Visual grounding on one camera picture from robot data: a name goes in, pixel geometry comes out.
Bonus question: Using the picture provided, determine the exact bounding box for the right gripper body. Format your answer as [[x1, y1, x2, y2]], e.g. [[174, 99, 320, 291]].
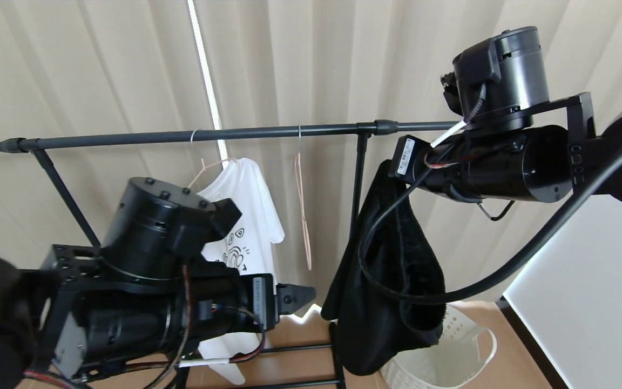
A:
[[394, 135, 469, 193]]

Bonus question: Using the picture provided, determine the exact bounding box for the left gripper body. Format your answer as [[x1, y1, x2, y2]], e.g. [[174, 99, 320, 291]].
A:
[[181, 269, 280, 337]]

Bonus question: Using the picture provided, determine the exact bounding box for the white printed t-shirt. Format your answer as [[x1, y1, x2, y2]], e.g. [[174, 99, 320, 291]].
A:
[[190, 157, 286, 386]]

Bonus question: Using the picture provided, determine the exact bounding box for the pink clothes hanger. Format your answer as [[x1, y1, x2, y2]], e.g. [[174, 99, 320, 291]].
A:
[[187, 130, 239, 191], [294, 125, 313, 271]]

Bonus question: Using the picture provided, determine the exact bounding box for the black garment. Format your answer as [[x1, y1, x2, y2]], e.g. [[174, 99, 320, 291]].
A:
[[320, 159, 447, 377]]

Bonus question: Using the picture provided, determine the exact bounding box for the white laundry basket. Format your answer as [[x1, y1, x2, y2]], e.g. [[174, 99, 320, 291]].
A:
[[380, 303, 498, 389]]

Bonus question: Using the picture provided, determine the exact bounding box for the black clothes rack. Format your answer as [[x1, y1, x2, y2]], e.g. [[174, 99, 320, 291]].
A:
[[0, 120, 458, 389]]

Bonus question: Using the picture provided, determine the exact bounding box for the beige curtain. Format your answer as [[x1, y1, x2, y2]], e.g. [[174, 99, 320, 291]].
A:
[[0, 0, 622, 319]]

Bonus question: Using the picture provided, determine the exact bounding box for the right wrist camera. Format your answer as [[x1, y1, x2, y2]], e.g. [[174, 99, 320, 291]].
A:
[[440, 72, 461, 117]]

